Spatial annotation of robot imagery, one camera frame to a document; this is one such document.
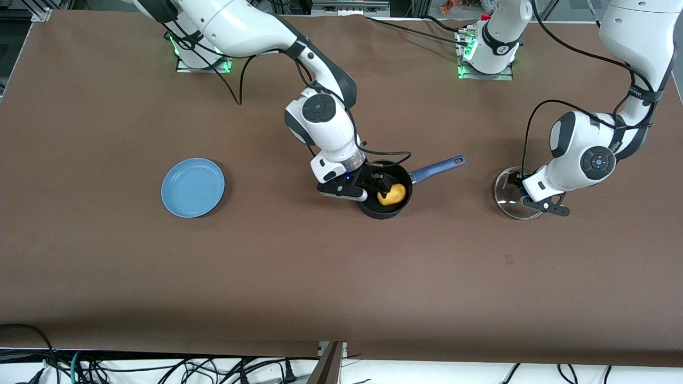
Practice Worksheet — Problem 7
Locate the yellow potato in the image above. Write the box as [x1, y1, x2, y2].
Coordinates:
[377, 183, 407, 206]

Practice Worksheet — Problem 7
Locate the glass pot lid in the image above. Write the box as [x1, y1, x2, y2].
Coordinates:
[494, 166, 546, 221]

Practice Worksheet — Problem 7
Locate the brown table cover sheet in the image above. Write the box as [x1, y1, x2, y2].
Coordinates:
[0, 10, 683, 369]

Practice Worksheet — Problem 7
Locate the blue round plate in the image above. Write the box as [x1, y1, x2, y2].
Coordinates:
[161, 157, 226, 218]

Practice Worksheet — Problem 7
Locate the black pot with blue handle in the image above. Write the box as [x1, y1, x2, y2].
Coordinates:
[356, 155, 466, 220]

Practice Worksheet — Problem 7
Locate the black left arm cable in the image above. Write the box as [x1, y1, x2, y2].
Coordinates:
[521, 0, 665, 172]

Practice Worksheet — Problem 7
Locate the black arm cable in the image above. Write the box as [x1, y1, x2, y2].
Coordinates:
[163, 21, 412, 167]
[521, 0, 665, 172]

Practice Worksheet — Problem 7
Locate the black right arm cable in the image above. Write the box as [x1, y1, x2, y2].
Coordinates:
[163, 21, 412, 167]

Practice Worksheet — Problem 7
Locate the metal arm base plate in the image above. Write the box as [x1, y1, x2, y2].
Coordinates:
[455, 29, 514, 81]
[176, 32, 234, 74]

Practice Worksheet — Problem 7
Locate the long black table cable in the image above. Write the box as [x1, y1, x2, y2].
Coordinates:
[366, 16, 466, 46]

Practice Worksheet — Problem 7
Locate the grey metal rail block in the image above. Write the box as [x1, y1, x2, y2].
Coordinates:
[312, 0, 390, 17]

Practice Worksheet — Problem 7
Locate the short black table cable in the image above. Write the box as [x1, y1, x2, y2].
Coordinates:
[422, 14, 466, 34]

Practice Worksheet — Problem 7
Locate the aluminium frame profile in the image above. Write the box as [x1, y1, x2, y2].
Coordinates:
[21, 0, 51, 22]
[673, 32, 683, 102]

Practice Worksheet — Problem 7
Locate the brown table post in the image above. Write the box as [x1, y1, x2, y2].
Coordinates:
[307, 341, 345, 384]

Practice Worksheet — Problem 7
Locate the thick black looped cable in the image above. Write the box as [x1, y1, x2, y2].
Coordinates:
[0, 323, 57, 374]

